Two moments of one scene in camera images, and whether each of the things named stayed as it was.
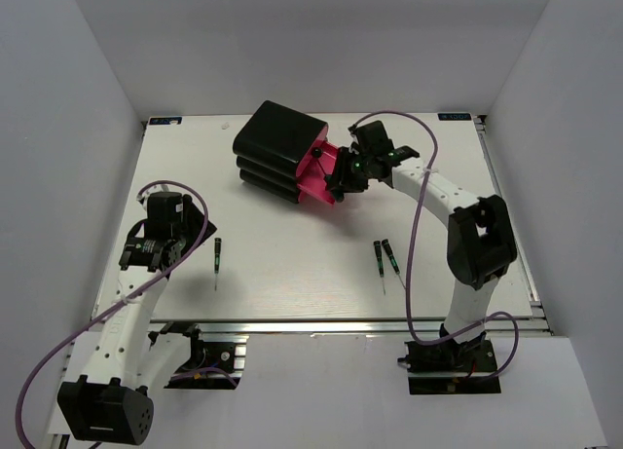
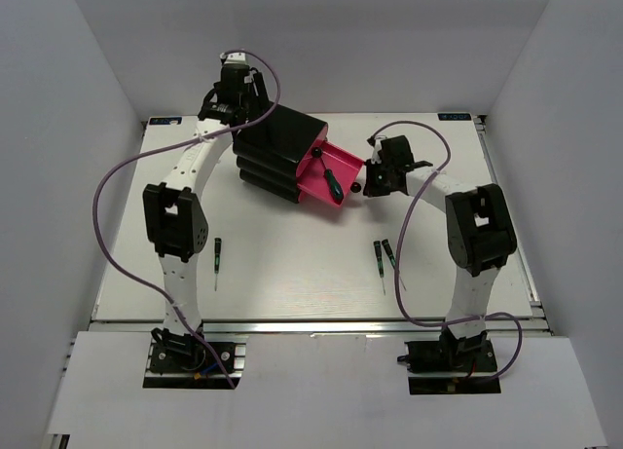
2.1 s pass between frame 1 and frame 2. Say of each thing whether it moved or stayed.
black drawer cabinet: stayed
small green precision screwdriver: stayed
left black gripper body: moved
